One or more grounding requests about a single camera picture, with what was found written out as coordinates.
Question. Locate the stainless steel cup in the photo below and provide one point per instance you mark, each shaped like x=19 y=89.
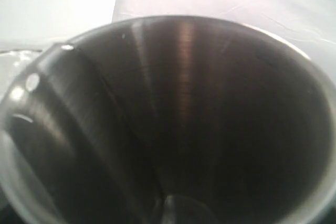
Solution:
x=170 y=119

